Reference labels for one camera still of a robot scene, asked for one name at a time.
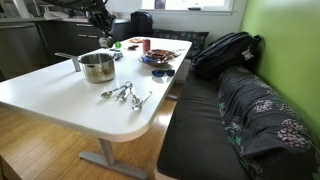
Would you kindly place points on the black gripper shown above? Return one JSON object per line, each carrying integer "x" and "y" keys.
{"x": 101, "y": 20}

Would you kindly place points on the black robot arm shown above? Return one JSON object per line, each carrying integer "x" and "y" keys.
{"x": 75, "y": 3}

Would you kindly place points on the small green object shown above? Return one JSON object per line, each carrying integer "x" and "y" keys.
{"x": 118, "y": 44}

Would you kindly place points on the black wallet-like object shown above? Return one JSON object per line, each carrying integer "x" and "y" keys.
{"x": 118, "y": 55}

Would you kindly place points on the small dark object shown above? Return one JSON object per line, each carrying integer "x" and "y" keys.
{"x": 132, "y": 47}

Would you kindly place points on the orange flat snack item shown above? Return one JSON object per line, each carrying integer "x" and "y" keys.
{"x": 135, "y": 40}

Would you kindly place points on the dark drawer cabinet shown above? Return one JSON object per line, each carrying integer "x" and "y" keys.
{"x": 76, "y": 36}

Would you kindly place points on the dark blue backpack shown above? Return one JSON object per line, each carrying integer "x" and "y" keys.
{"x": 141, "y": 23}

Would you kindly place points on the red soda can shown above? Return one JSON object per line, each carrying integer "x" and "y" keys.
{"x": 146, "y": 45}

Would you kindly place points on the blue plate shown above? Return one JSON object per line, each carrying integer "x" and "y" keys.
{"x": 146, "y": 61}

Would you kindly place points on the plate with colourful items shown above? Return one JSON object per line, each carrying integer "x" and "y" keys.
{"x": 160, "y": 54}

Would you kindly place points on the picture on window sill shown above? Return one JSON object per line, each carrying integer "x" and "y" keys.
{"x": 160, "y": 4}

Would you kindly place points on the largest silver measuring spoon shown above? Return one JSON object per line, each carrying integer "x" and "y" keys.
{"x": 108, "y": 93}

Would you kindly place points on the blue sunglasses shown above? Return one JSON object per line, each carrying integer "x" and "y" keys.
{"x": 163, "y": 72}

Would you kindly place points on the silver cutlery piece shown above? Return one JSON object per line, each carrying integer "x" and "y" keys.
{"x": 180, "y": 50}

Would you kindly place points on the dark floral pillow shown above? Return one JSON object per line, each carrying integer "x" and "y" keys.
{"x": 186, "y": 38}

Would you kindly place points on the dark object on sill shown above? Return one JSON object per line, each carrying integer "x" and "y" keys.
{"x": 194, "y": 8}

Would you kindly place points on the grey table foot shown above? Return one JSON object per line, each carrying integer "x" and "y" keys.
{"x": 171, "y": 97}

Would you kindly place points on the grey dishwasher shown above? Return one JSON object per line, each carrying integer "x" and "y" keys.
{"x": 18, "y": 48}

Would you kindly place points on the white countertop appliance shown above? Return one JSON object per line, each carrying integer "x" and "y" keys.
{"x": 13, "y": 8}

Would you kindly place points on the large black backpack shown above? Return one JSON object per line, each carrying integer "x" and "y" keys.
{"x": 223, "y": 53}

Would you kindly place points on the grey table leg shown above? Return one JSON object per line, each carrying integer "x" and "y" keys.
{"x": 108, "y": 155}

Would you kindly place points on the black bench seat cushion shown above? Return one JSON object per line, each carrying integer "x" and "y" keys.
{"x": 196, "y": 133}

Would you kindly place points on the dark floral blanket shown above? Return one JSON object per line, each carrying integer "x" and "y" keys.
{"x": 266, "y": 123}

